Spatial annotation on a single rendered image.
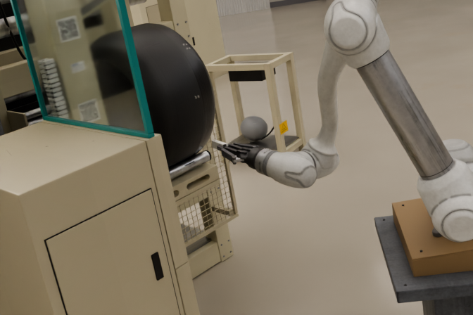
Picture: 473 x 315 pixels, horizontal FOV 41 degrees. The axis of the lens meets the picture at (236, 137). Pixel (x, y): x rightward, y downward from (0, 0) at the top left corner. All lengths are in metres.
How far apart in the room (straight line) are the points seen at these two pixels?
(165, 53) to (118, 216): 0.86
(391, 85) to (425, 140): 0.18
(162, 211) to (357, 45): 0.66
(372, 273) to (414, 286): 1.34
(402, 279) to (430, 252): 0.12
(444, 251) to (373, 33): 0.73
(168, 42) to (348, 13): 0.88
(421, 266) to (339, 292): 1.22
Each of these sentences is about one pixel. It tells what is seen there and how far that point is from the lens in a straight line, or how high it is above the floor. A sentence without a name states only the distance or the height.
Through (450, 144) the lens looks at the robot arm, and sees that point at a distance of 2.05.
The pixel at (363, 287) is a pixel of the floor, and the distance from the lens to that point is 3.22.
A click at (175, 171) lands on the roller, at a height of 0.91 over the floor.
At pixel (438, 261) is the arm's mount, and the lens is 2.02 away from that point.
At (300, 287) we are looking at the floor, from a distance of 3.27.
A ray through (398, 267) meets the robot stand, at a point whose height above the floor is 0.65.
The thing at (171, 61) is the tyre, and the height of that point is 1.33.
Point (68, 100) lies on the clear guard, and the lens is 1.90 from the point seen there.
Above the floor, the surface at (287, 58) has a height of 0.77.
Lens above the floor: 1.72
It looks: 18 degrees down
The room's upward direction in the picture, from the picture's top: 10 degrees counter-clockwise
